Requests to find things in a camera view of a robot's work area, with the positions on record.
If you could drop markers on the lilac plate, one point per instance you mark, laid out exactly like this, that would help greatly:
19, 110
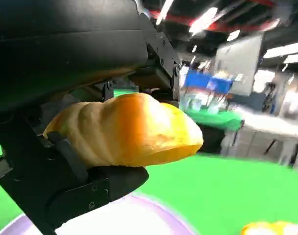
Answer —
126, 218

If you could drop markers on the green-covered background table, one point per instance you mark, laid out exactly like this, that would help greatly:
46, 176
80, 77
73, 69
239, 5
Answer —
214, 120

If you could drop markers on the white background table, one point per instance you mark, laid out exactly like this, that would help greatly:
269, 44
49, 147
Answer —
266, 127

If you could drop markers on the orange and white toy bread roll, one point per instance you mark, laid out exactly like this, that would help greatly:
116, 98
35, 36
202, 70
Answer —
273, 230
129, 129

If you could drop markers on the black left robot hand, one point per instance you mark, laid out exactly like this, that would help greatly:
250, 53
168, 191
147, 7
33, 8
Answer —
53, 49

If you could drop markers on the white board panel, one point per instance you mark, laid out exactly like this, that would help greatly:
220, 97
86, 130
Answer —
239, 63

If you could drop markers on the blue box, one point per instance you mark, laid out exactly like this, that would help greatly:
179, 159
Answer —
205, 82

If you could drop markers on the green table cloth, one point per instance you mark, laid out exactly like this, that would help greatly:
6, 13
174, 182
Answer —
224, 191

